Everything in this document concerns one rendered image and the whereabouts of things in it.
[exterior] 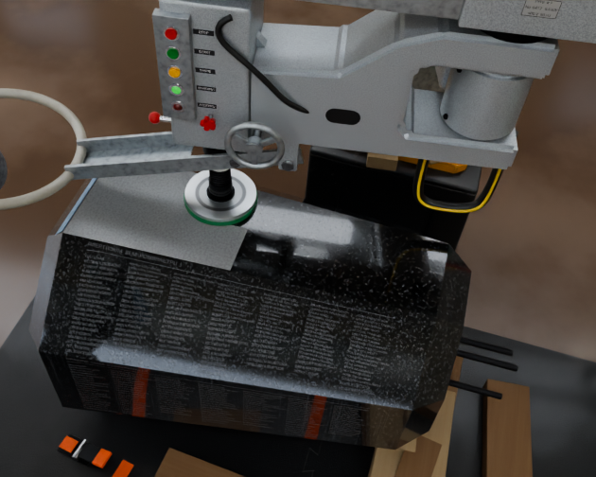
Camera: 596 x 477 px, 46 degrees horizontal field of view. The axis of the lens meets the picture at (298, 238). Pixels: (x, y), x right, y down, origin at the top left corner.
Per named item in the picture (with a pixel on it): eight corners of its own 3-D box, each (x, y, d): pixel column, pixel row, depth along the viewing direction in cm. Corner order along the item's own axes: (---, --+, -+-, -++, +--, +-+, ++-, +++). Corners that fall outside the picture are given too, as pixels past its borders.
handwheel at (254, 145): (287, 149, 181) (290, 103, 169) (282, 175, 175) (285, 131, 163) (230, 141, 181) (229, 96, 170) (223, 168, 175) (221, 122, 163)
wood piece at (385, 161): (370, 128, 247) (372, 117, 243) (398, 132, 246) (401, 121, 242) (365, 167, 235) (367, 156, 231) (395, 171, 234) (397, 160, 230)
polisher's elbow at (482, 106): (433, 91, 180) (450, 26, 165) (506, 95, 181) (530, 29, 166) (444, 141, 168) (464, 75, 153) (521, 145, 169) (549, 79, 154)
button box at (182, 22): (197, 114, 171) (191, 11, 150) (195, 121, 170) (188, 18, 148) (166, 110, 172) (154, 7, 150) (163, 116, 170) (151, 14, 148)
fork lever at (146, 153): (309, 125, 196) (306, 111, 192) (302, 173, 183) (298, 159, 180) (87, 143, 211) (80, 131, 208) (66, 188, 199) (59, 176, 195)
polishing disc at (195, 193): (172, 184, 209) (172, 181, 208) (236, 161, 217) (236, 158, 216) (204, 232, 198) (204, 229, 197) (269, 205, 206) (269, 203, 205)
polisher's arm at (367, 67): (493, 150, 195) (552, -9, 158) (499, 209, 181) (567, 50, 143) (234, 117, 197) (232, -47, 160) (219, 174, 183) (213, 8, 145)
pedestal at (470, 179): (326, 176, 341) (343, 48, 284) (459, 209, 332) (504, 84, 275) (288, 278, 299) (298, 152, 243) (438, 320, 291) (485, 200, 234)
